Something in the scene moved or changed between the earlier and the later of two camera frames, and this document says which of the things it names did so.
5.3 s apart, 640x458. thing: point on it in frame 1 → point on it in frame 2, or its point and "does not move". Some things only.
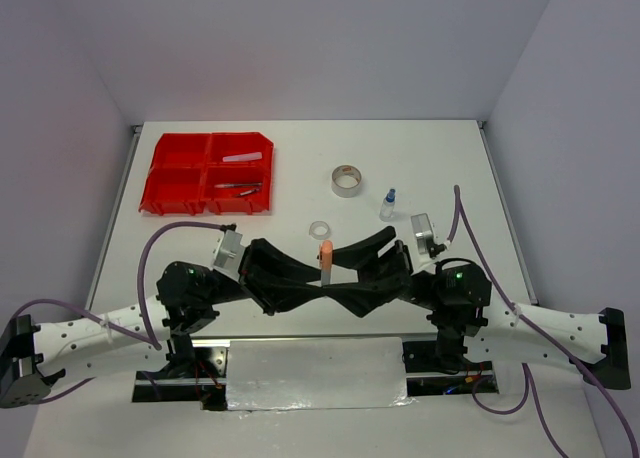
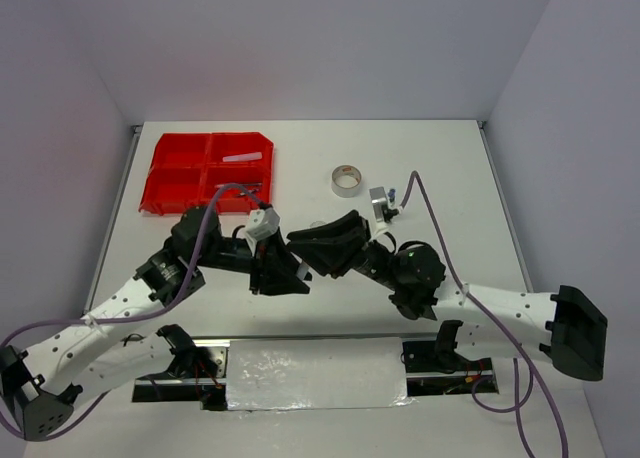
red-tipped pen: x=237 y=185 does not move
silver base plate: x=262 y=373 does not move
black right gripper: x=360 y=298 → x=332 y=248
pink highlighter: x=249 y=156 does not move
